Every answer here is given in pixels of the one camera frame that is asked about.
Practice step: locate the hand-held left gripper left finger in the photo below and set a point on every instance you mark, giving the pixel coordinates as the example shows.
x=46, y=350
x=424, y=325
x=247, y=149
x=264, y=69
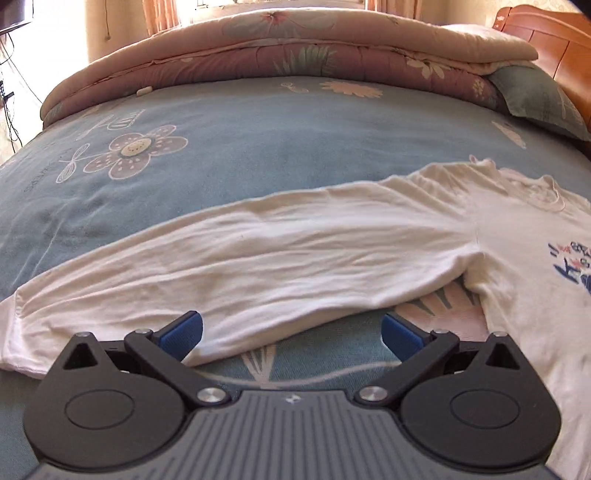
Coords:
x=182, y=337

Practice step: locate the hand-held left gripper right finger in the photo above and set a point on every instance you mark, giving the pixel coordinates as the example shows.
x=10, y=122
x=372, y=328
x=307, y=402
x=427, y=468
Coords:
x=404, y=337

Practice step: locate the white printed long-sleeve shirt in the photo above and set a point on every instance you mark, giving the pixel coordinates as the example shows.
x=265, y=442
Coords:
x=277, y=249

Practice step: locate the blue floral bed sheet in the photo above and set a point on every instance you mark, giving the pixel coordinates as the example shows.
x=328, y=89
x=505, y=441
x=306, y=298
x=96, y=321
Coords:
x=277, y=129

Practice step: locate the grey-green printed pillow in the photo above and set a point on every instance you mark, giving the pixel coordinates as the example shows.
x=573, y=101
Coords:
x=540, y=101

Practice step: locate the mauve floral folded quilt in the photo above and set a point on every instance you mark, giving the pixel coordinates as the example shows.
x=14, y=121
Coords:
x=231, y=60

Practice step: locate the pink curtain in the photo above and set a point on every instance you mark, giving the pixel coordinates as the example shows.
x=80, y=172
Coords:
x=159, y=16

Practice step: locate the wooden headboard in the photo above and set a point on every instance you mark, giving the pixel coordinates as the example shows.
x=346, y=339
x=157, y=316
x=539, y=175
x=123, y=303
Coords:
x=554, y=32

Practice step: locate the dark wall screen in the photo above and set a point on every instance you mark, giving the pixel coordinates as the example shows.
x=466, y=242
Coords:
x=14, y=14

